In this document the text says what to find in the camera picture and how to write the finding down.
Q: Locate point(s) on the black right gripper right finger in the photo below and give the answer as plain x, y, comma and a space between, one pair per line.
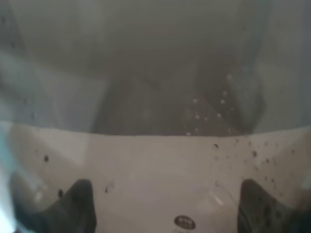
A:
259, 212

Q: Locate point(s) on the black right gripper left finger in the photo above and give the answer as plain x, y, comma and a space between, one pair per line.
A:
73, 212

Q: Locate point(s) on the transparent grey plastic bottle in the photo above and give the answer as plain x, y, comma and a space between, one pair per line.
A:
166, 106

